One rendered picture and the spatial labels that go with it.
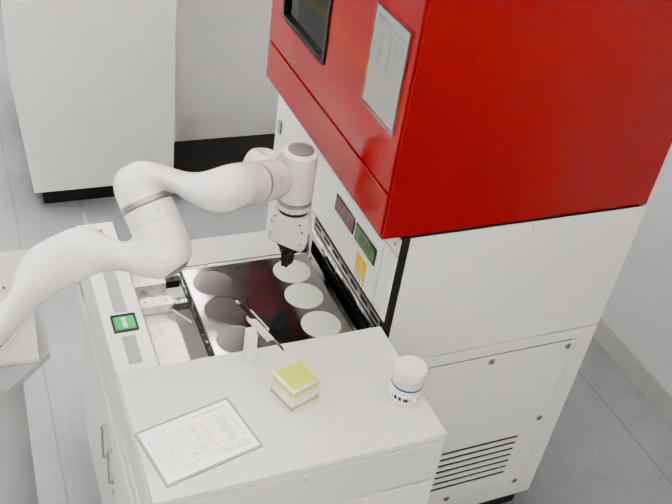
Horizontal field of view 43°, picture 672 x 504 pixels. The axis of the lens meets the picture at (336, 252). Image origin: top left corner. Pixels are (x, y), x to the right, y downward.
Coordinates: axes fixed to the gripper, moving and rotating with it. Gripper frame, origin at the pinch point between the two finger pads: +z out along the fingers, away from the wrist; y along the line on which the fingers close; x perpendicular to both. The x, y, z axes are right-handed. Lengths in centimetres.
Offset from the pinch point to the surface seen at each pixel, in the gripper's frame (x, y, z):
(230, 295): -10.4, -9.5, 9.9
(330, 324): -5.6, 16.5, 9.8
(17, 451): -53, -44, 50
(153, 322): -27.6, -20.5, 12.0
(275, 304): -6.8, 1.5, 10.0
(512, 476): 39, 70, 81
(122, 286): -28.5, -28.8, 4.0
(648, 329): 133, 97, 76
